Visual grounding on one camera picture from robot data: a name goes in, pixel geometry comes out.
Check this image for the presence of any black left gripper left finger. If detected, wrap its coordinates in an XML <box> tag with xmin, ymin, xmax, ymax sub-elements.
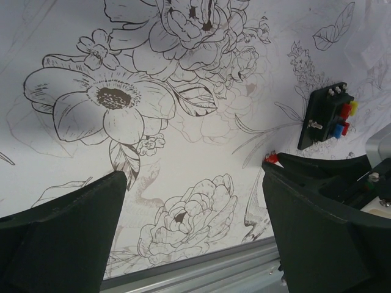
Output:
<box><xmin>1</xmin><ymin>171</ymin><xmax>126</xmax><ymax>292</ymax></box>

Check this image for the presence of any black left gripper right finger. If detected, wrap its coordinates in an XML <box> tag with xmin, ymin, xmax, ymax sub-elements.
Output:
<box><xmin>263</xmin><ymin>162</ymin><xmax>390</xmax><ymax>292</ymax></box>

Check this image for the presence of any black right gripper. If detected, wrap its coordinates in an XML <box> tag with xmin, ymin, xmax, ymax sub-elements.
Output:
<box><xmin>277</xmin><ymin>153</ymin><xmax>390</xmax><ymax>219</ymax></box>

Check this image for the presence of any black fuse box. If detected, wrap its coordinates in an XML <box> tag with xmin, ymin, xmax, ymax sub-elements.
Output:
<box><xmin>298</xmin><ymin>82</ymin><xmax>354</xmax><ymax>150</ymax></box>

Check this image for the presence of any red blade fuse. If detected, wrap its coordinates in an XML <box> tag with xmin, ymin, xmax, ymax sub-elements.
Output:
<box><xmin>339</xmin><ymin>103</ymin><xmax>353</xmax><ymax>120</ymax></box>
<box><xmin>264</xmin><ymin>152</ymin><xmax>279</xmax><ymax>164</ymax></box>
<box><xmin>342</xmin><ymin>122</ymin><xmax>350</xmax><ymax>136</ymax></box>

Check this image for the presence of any yellow blade fuse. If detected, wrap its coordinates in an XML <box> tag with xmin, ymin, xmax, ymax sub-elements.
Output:
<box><xmin>349</xmin><ymin>101</ymin><xmax>359</xmax><ymax>117</ymax></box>

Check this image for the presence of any clear plastic fuse box cover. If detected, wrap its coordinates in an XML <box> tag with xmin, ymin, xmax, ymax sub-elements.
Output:
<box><xmin>344</xmin><ymin>10</ymin><xmax>390</xmax><ymax>70</ymax></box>

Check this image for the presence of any blue blade fuse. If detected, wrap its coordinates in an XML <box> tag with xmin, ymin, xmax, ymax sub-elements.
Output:
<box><xmin>332</xmin><ymin>124</ymin><xmax>345</xmax><ymax>139</ymax></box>

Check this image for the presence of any aluminium frame rail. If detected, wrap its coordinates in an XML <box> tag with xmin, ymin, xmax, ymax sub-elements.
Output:
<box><xmin>101</xmin><ymin>237</ymin><xmax>288</xmax><ymax>292</ymax></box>

